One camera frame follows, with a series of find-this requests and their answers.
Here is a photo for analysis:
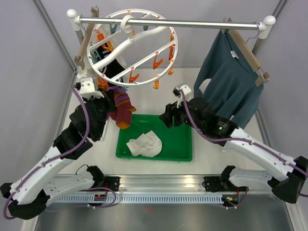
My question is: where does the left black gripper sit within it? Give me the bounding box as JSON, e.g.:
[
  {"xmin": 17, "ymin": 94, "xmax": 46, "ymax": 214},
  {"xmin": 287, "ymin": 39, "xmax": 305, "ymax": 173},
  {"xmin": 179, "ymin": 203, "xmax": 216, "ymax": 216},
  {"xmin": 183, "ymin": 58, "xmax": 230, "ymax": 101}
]
[{"xmin": 82, "ymin": 88, "xmax": 119, "ymax": 139}]

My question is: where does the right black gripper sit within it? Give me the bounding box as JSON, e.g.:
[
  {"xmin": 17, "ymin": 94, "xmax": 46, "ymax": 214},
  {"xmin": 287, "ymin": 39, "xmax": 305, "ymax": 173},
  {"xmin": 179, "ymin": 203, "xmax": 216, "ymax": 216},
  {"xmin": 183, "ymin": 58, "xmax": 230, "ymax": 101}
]
[{"xmin": 159, "ymin": 95, "xmax": 205, "ymax": 132}]

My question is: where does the maroon orange sock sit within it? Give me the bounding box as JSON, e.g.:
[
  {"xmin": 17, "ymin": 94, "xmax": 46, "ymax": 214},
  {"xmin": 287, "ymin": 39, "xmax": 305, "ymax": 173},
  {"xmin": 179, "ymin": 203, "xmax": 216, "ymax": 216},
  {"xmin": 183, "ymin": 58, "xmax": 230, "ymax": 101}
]
[{"xmin": 107, "ymin": 86, "xmax": 136, "ymax": 129}]

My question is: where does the white round clip hanger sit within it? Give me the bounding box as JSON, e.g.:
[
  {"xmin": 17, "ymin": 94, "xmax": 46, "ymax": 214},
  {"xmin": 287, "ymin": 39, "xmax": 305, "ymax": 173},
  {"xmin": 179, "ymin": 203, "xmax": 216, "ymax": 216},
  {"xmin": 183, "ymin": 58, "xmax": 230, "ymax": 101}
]
[{"xmin": 87, "ymin": 8, "xmax": 179, "ymax": 89}]

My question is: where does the purple orange sock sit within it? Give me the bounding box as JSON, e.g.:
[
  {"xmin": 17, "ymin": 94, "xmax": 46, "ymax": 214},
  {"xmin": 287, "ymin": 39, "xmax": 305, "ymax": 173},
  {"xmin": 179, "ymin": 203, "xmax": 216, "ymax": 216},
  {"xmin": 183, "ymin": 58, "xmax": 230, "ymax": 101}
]
[{"xmin": 103, "ymin": 86, "xmax": 119, "ymax": 121}]

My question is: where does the black sock with white stripes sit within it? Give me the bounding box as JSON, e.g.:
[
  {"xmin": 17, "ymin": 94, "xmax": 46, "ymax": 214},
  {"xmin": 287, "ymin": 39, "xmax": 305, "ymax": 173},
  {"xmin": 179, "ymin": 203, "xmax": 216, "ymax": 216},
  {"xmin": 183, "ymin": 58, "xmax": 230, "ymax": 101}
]
[{"xmin": 93, "ymin": 46, "xmax": 110, "ymax": 61}]

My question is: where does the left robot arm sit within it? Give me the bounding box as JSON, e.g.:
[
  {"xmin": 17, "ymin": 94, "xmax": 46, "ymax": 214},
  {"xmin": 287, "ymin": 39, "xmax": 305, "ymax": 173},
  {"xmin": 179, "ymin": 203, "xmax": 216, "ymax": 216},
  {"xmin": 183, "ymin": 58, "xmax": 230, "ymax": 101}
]
[{"xmin": 0, "ymin": 89, "xmax": 116, "ymax": 220}]

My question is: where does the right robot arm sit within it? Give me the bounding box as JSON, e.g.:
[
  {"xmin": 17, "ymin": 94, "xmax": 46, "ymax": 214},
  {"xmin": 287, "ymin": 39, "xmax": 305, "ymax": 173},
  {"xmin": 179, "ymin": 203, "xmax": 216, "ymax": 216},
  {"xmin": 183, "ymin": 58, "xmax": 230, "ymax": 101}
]
[{"xmin": 159, "ymin": 98, "xmax": 308, "ymax": 204}]

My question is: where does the white garment on hanger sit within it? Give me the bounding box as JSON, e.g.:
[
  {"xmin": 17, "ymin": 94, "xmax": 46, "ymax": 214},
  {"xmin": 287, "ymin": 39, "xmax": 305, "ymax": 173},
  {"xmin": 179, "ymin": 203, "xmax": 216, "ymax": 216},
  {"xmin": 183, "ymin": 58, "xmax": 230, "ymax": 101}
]
[{"xmin": 75, "ymin": 25, "xmax": 127, "ymax": 79}]

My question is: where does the left beige wooden hanger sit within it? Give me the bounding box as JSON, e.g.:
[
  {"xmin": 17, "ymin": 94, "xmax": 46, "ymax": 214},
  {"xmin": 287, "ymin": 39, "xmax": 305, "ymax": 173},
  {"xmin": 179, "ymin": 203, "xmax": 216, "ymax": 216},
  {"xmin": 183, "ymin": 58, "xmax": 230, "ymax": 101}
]
[{"xmin": 71, "ymin": 13, "xmax": 95, "ymax": 70}]

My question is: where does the beige wooden hanger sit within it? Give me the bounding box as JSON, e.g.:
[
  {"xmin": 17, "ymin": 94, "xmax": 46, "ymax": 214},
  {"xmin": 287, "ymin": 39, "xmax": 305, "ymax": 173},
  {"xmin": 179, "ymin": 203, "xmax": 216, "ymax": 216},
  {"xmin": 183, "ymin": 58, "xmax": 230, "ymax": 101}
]
[
  {"xmin": 71, "ymin": 13, "xmax": 95, "ymax": 70},
  {"xmin": 228, "ymin": 29, "xmax": 270, "ymax": 87}
]

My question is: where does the blue sweater on hanger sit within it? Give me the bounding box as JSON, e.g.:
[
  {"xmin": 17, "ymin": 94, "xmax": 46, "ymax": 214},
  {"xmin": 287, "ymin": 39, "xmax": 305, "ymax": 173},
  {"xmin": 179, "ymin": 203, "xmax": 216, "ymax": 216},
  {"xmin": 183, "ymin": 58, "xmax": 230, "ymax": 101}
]
[{"xmin": 193, "ymin": 31, "xmax": 264, "ymax": 128}]

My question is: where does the right beige wooden hanger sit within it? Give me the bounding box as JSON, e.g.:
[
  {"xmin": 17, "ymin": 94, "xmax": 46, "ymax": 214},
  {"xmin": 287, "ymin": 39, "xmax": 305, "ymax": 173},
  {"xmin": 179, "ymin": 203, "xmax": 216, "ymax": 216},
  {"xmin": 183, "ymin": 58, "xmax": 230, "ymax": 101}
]
[{"xmin": 228, "ymin": 29, "xmax": 270, "ymax": 87}]

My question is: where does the green plastic tray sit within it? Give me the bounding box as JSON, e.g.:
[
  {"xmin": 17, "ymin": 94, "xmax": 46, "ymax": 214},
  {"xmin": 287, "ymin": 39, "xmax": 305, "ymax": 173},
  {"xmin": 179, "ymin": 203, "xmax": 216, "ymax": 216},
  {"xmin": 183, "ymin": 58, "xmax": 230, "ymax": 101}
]
[{"xmin": 115, "ymin": 114, "xmax": 193, "ymax": 162}]

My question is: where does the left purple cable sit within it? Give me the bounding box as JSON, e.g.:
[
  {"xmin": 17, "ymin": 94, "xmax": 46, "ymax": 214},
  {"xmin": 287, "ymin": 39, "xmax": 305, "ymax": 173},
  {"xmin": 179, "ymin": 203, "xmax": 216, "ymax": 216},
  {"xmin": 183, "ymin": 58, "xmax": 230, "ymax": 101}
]
[{"xmin": 2, "ymin": 84, "xmax": 92, "ymax": 221}]

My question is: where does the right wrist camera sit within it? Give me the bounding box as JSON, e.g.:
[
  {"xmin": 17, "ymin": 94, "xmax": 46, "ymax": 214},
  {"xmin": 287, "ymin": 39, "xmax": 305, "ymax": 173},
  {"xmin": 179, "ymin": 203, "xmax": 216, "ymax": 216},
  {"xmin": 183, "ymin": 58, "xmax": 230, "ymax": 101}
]
[{"xmin": 173, "ymin": 83, "xmax": 192, "ymax": 108}]

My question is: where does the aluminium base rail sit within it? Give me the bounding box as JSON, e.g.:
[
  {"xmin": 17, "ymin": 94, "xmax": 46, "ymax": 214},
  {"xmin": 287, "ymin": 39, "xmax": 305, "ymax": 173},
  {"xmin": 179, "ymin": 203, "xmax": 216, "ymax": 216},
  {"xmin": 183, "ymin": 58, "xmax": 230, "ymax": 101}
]
[{"xmin": 36, "ymin": 174, "xmax": 295, "ymax": 193}]

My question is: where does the white slotted cable duct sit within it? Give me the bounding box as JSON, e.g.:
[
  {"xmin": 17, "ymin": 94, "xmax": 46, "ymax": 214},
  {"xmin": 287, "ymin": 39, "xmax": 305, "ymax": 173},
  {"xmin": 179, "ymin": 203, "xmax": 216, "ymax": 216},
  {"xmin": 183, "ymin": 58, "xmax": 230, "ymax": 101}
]
[{"xmin": 56, "ymin": 193, "xmax": 223, "ymax": 204}]

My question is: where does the silver clothes rail bar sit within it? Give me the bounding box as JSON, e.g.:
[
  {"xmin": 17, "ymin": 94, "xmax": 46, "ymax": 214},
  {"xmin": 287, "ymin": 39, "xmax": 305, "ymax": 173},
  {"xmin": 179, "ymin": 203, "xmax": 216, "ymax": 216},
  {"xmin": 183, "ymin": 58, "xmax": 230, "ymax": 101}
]
[{"xmin": 66, "ymin": 9, "xmax": 276, "ymax": 39}]

